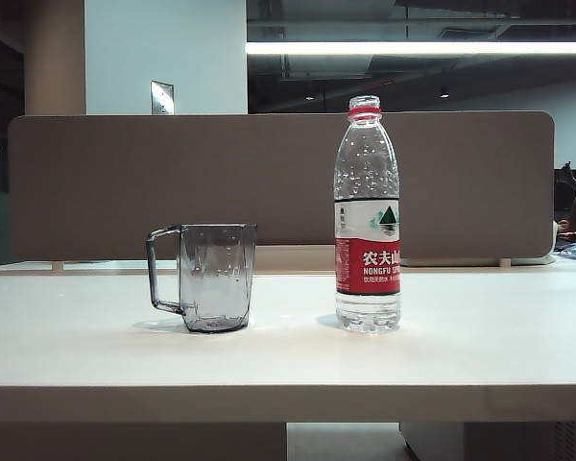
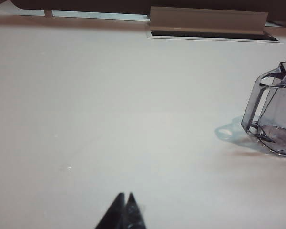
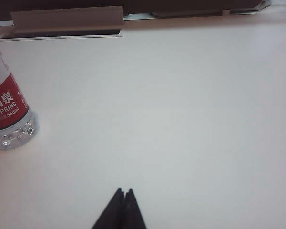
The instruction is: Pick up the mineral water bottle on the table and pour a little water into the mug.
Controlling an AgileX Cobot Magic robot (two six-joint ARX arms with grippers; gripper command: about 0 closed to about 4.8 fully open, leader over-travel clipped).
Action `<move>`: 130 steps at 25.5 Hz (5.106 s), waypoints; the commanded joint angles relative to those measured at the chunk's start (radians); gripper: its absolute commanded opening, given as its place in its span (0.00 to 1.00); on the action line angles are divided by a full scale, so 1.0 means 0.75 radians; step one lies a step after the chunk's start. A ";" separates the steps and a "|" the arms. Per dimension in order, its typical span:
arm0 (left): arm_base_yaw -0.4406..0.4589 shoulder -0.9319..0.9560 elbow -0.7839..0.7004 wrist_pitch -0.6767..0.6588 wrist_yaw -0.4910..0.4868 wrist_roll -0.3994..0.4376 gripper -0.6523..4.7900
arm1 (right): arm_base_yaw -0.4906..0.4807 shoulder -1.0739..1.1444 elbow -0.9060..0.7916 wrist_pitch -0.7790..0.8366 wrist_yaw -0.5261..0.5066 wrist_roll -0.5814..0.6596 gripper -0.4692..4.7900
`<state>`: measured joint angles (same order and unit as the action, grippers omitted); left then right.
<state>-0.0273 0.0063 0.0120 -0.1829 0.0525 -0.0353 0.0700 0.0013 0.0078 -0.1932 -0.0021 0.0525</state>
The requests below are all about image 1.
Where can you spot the clear glass measuring cup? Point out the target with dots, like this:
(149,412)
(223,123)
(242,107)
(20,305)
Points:
(367,269)

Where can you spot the grey transparent plastic mug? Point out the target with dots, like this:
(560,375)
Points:
(216,278)

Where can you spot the brown fabric desk divider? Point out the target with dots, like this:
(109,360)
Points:
(125,168)

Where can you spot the long white ceiling light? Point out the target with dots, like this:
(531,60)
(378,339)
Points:
(413,47)

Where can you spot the brown desk side panel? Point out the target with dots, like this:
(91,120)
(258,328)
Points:
(125,442)

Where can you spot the silver wall plate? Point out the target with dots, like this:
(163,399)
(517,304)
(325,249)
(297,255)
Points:
(162,97)

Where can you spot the beige divider bracket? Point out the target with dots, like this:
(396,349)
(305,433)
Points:
(505,262)
(57,265)

